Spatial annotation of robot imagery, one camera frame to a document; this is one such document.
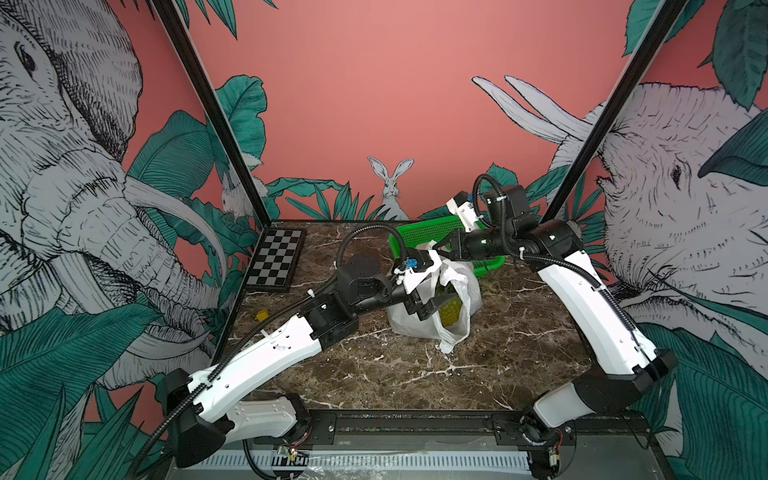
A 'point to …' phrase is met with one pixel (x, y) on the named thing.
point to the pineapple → (450, 313)
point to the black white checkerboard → (276, 260)
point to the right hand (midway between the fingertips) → (430, 244)
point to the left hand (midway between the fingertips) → (444, 270)
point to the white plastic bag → (470, 290)
